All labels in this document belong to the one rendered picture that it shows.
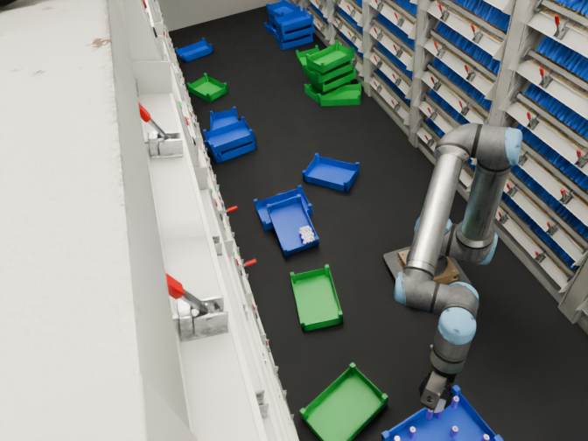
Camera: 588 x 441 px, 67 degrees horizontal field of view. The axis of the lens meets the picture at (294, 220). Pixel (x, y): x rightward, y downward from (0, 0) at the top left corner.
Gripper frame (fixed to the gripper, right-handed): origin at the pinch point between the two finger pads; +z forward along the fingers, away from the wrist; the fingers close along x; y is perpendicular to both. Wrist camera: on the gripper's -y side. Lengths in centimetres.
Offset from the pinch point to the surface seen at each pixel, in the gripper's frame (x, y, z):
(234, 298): 25, -55, -77
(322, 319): 61, 45, 37
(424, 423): 0.7, 4.3, 14.2
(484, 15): 37, 132, -89
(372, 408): 23, 19, 43
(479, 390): -12, 46, 37
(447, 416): -4.8, 9.8, 12.7
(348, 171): 99, 142, 11
